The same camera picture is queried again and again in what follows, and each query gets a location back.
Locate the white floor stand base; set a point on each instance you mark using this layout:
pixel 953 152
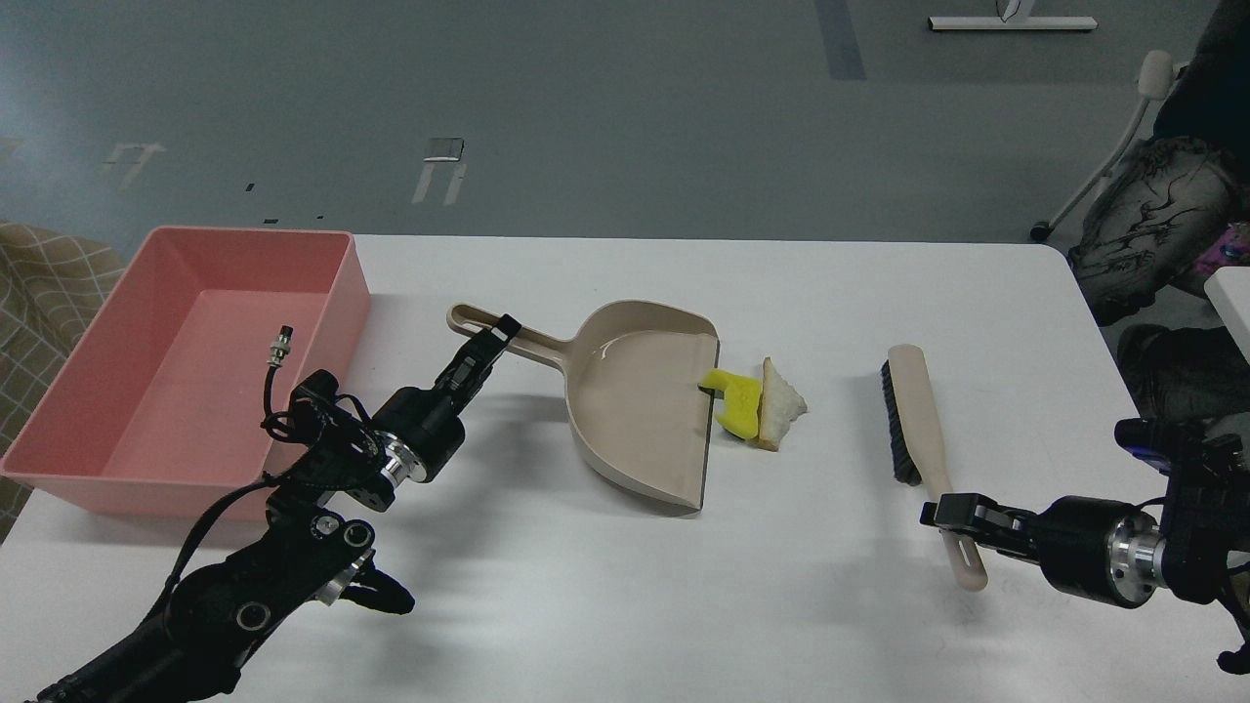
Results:
pixel 1014 16

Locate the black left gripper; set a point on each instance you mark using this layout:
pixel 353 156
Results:
pixel 426 421

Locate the beige hand brush black bristles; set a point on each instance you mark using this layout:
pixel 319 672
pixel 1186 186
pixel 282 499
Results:
pixel 919 451

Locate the seated person dark sweater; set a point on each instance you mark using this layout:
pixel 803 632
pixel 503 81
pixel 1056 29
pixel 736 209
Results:
pixel 1170 205

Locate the yellow green sponge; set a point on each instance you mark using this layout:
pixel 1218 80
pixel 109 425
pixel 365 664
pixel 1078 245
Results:
pixel 741 398

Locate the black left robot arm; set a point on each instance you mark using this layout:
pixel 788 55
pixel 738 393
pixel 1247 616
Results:
pixel 207 623

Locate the beige checkered cloth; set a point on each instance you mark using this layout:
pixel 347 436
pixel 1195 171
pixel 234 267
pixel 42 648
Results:
pixel 52 287

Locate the pink plastic bin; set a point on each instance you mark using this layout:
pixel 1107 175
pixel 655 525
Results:
pixel 158 411

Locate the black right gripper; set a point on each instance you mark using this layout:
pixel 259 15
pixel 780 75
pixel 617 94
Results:
pixel 1097 549

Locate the pink snack packet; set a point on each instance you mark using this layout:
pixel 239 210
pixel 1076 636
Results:
pixel 1230 250

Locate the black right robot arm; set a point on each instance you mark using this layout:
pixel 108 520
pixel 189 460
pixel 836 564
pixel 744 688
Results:
pixel 1203 512

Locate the beige plastic dustpan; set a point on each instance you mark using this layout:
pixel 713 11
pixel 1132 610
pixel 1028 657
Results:
pixel 631 378

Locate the white bread slice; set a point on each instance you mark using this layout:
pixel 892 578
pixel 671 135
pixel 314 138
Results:
pixel 780 405

